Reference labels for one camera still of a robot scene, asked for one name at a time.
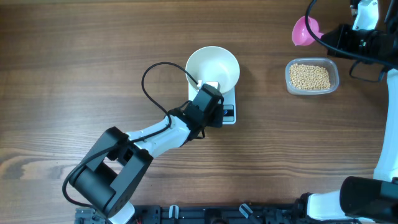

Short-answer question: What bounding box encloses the pink plastic measuring scoop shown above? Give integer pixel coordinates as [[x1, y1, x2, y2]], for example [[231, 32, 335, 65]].
[[292, 16, 323, 46]]

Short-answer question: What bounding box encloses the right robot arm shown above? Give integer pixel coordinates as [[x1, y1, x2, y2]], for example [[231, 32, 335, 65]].
[[298, 69, 397, 223]]

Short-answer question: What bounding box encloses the soybeans pile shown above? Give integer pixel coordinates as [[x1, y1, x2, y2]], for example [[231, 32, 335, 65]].
[[289, 63, 331, 90]]

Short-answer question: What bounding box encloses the white digital kitchen scale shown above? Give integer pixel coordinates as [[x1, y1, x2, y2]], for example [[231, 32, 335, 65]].
[[188, 84, 236, 125]]

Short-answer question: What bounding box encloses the clear plastic container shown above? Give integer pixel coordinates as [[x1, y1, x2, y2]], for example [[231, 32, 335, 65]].
[[285, 58, 340, 95]]

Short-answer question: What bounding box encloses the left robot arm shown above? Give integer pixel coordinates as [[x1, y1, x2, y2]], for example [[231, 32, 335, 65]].
[[64, 84, 223, 223]]

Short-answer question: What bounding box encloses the white bowl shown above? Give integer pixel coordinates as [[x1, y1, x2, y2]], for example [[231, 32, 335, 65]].
[[185, 46, 240, 95]]

